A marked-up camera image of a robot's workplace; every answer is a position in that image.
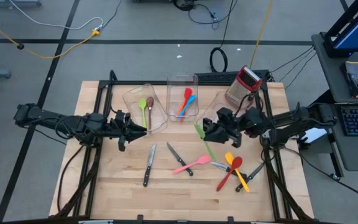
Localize red steel box grater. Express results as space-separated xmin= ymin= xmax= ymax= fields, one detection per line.
xmin=225 ymin=64 xmax=264 ymax=108

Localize white floor cable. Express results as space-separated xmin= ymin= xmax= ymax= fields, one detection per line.
xmin=9 ymin=0 xmax=104 ymax=31

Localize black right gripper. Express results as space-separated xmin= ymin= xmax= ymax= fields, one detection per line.
xmin=203 ymin=106 xmax=245 ymax=149

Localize black power strip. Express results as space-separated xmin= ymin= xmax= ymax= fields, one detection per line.
xmin=193 ymin=69 xmax=272 ymax=86

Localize long black floor cable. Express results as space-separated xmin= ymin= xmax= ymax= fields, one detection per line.
xmin=283 ymin=146 xmax=358 ymax=205

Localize short paring knife black handle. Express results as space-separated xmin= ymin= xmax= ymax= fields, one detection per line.
xmin=209 ymin=161 xmax=247 ymax=180

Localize clear plastic bin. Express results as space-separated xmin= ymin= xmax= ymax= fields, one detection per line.
xmin=196 ymin=90 xmax=251 ymax=144
xmin=165 ymin=73 xmax=200 ymax=123
xmin=122 ymin=83 xmax=170 ymax=136

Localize red silicone spatula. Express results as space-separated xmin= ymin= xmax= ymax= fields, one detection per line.
xmin=178 ymin=87 xmax=194 ymax=123

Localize thin black cable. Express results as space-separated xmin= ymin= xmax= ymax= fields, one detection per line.
xmin=270 ymin=45 xmax=314 ymax=74
xmin=285 ymin=52 xmax=318 ymax=91
xmin=279 ymin=49 xmax=316 ymax=83

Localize black coiled cable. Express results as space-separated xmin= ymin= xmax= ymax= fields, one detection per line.
xmin=209 ymin=0 xmax=239 ymax=73

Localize black aluminium table frame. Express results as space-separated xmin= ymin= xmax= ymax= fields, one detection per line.
xmin=48 ymin=69 xmax=316 ymax=224

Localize grey black work gloves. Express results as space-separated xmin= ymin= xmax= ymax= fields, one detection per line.
xmin=340 ymin=60 xmax=358 ymax=100

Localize pink silicone spatula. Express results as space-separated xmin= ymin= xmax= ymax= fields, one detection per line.
xmin=172 ymin=154 xmax=211 ymax=175

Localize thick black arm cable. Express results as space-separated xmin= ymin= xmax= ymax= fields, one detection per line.
xmin=56 ymin=144 xmax=85 ymax=214

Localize yellow spoon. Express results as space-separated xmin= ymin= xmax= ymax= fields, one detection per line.
xmin=224 ymin=152 xmax=250 ymax=193

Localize steel knife riveted black handle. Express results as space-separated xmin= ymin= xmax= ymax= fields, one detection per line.
xmin=142 ymin=142 xmax=157 ymax=188

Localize blue silicone spatula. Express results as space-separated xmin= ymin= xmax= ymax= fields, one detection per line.
xmin=177 ymin=94 xmax=197 ymax=119

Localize looped black floor cable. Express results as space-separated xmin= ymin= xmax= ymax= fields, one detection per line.
xmin=187 ymin=0 xmax=239 ymax=30

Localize black floor device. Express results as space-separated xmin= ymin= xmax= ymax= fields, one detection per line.
xmin=172 ymin=0 xmax=196 ymax=12

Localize brown wooden spoon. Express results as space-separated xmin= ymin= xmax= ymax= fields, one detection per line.
xmin=146 ymin=96 xmax=155 ymax=131

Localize yellow extension cord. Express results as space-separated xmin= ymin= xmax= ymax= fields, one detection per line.
xmin=0 ymin=12 xmax=101 ymax=60

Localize red silicone spoon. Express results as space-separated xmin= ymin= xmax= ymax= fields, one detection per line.
xmin=216 ymin=156 xmax=244 ymax=192

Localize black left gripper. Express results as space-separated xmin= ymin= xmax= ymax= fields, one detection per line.
xmin=106 ymin=109 xmax=148 ymax=152

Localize dark blade black knife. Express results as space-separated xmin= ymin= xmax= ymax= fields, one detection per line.
xmin=235 ymin=162 xmax=265 ymax=193

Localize grey computer cart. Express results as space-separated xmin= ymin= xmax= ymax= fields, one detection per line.
xmin=311 ymin=32 xmax=358 ymax=181

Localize green silicone spatula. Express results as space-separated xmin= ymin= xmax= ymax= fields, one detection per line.
xmin=193 ymin=124 xmax=217 ymax=161

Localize yellow hanging cable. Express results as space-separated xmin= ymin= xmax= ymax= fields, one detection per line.
xmin=249 ymin=0 xmax=275 ymax=70

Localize lime green silicone spoon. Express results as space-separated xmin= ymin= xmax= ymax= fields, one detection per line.
xmin=138 ymin=98 xmax=148 ymax=129

